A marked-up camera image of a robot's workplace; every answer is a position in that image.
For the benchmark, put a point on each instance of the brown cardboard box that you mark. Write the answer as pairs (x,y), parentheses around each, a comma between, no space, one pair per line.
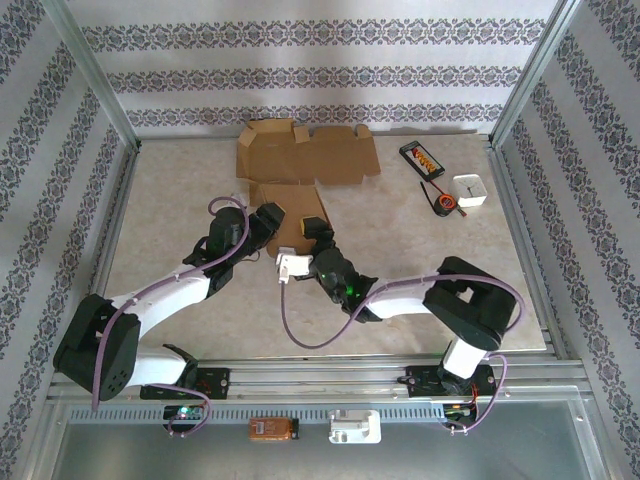
(325,155)
(295,205)

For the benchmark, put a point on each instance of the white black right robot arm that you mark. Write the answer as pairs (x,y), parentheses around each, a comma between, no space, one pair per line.
(400,300)

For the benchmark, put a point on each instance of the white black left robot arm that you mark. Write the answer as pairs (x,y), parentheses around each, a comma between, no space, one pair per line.
(165,300)

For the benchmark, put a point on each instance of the orange black tape measure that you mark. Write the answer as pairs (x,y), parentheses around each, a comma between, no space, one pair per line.
(446,202)

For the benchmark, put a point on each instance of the white square clock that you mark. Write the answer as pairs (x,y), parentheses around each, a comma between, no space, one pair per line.
(470,192)

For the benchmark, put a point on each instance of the orange electronic module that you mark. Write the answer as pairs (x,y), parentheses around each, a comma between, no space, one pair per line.
(270,430)

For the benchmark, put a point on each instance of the small controller circuit board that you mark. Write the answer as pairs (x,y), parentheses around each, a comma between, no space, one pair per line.
(457,410)
(182,412)

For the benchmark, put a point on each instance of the grey metal sheet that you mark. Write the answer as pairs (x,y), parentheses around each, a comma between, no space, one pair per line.
(450,455)

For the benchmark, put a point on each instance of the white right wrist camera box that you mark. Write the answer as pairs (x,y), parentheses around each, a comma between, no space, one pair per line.
(292,262)

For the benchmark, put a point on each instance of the aluminium mounting rail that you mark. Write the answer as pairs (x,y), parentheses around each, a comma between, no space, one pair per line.
(310,381)

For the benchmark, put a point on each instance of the aluminium side rail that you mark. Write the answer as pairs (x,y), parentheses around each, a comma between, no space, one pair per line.
(121,190)
(518,225)

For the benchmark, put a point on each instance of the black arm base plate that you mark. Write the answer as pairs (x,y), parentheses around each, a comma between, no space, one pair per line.
(420,382)
(220,382)

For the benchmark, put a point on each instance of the white plastic bracket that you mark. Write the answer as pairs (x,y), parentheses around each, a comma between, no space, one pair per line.
(370,430)

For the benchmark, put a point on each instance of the aluminium frame post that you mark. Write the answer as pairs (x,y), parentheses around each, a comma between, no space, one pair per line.
(535,75)
(96,75)

